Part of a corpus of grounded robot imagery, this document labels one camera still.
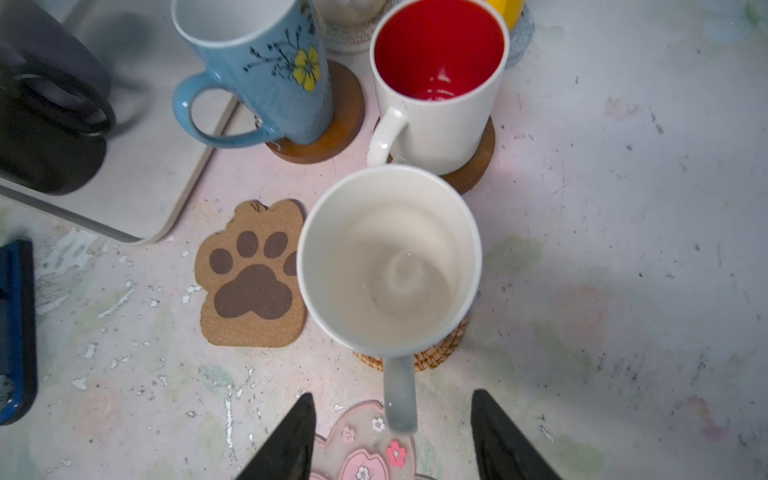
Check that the pink flower coaster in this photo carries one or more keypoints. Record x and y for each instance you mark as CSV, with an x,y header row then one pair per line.
x,y
361,445

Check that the beige tray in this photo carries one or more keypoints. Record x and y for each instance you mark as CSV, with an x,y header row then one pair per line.
x,y
151,163

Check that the yellow mug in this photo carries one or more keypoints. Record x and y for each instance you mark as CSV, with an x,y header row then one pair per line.
x,y
510,10

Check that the white mug blue base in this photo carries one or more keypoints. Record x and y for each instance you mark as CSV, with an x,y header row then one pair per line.
x,y
269,55

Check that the cork paw coaster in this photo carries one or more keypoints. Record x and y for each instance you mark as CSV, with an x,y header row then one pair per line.
x,y
249,272

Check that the black mug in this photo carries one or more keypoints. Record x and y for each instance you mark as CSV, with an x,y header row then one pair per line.
x,y
55,111

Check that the red interior mug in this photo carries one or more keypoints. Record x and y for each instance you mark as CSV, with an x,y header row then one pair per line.
x,y
437,68

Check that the light blue woven coaster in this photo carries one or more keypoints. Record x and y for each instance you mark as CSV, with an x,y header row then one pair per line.
x,y
521,36

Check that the dark brown wooden coaster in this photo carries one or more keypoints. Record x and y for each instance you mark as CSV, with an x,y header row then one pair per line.
x,y
469,175

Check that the rattan round coaster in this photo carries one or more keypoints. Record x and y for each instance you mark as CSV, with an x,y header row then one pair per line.
x,y
437,354

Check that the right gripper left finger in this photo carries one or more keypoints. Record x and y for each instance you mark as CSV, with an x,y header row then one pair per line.
x,y
287,453

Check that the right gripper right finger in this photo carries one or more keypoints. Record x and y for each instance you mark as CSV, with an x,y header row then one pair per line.
x,y
502,450

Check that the glossy brown scratched coaster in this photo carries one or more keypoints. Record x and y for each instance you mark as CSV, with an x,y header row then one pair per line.
x,y
349,113

